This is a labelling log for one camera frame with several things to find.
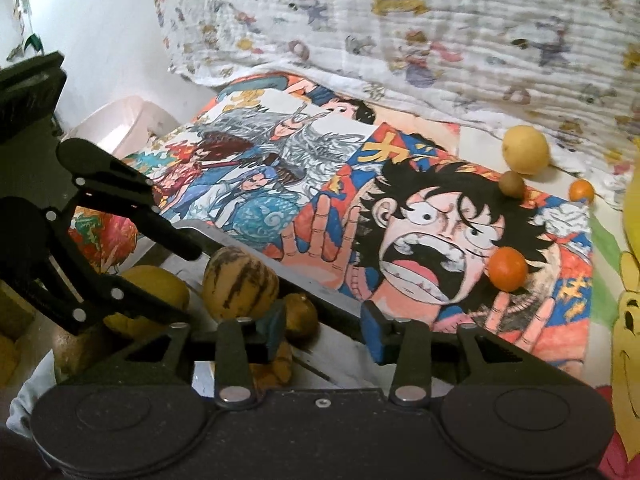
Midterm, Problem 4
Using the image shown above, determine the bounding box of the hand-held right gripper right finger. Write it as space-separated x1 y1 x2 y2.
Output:
360 301 566 408

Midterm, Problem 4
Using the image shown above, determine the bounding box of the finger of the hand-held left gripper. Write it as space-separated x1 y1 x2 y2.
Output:
0 195 190 337
56 137 205 261

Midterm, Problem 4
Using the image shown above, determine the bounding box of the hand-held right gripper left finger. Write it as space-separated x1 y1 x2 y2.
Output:
100 305 288 409

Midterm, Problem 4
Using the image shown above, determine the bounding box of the brown kiwi with sticker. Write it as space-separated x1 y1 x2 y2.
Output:
282 292 319 348

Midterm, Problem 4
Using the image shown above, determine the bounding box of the metal baking tray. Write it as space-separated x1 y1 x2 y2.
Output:
150 219 396 396

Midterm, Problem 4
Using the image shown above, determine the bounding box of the small orange tangerine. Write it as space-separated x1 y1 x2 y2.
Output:
487 246 529 292
569 179 596 206

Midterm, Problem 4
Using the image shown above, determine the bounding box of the small brown kiwi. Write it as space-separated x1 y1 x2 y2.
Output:
499 170 526 198

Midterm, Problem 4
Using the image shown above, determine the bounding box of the yellow lemon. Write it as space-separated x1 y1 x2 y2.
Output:
501 125 551 177

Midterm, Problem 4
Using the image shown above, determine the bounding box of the red dragon drawing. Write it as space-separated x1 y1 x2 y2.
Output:
67 207 141 276

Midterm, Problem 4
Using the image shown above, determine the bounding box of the pink plastic basket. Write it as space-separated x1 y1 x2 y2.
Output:
65 95 183 161

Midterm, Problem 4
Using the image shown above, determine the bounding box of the shouting cartoon boy drawing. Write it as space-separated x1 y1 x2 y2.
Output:
280 121 596 381

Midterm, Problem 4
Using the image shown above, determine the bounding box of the anime warriors drawing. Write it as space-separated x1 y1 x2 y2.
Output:
122 87 376 251

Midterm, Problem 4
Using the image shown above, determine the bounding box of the black-haired cartoon boy drawing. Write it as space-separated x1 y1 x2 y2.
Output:
215 71 378 126

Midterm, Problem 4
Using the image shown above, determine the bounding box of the yellow bear drawing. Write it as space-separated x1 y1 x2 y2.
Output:
590 205 640 480

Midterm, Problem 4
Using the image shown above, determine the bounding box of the yellow plastic bowl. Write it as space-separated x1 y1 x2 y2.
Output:
622 170 640 256

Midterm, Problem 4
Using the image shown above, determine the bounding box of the white printed cloth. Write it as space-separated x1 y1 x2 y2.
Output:
145 0 640 196

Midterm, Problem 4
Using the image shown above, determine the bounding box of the green wall sticker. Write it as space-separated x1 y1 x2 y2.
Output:
7 30 46 61

